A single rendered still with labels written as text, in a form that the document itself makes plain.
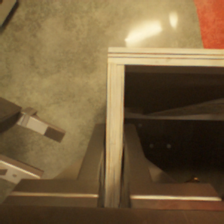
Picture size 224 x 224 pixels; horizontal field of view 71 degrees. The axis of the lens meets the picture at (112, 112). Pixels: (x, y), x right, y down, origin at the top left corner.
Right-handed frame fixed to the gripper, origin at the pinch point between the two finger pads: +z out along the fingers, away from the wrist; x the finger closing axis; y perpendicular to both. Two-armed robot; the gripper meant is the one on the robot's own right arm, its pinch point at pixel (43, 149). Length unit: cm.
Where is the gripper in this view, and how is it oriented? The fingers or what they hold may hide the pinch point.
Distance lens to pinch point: 31.7
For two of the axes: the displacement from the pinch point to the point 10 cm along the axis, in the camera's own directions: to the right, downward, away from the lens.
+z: 8.7, 4.6, 1.8
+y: 4.9, -8.3, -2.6
